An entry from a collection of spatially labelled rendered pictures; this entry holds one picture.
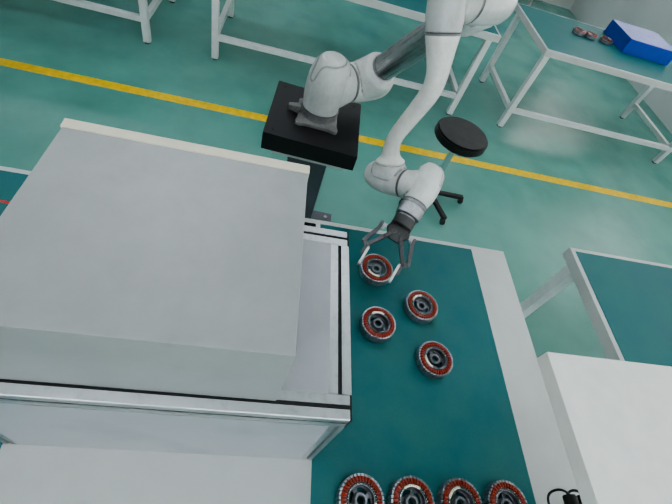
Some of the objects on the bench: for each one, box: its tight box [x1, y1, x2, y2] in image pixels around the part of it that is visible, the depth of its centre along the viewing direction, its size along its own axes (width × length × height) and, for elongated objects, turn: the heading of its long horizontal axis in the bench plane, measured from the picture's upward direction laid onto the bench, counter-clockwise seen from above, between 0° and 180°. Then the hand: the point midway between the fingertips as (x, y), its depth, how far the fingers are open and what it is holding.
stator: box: [359, 306, 396, 343], centre depth 125 cm, size 11×11×4 cm
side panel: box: [301, 426, 345, 460], centre depth 96 cm, size 28×3×32 cm, turn 169°
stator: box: [403, 290, 438, 324], centre depth 134 cm, size 11×11×4 cm
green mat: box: [310, 224, 536, 504], centre depth 124 cm, size 94×61×1 cm, turn 169°
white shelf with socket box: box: [537, 352, 672, 504], centre depth 91 cm, size 35×37×46 cm
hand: (376, 268), depth 134 cm, fingers closed on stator, 11 cm apart
